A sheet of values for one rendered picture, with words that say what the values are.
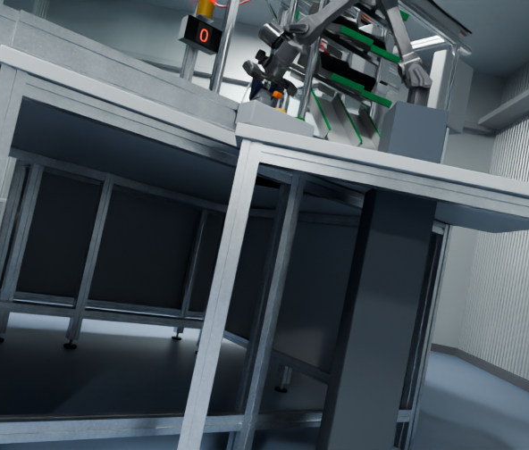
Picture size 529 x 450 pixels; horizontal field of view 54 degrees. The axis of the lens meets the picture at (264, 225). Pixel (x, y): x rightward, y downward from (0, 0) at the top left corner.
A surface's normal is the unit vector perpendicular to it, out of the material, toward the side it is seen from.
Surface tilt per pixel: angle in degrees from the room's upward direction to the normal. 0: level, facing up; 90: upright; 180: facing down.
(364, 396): 90
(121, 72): 90
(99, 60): 90
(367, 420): 90
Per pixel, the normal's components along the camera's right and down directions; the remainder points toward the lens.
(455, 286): 0.02, -0.06
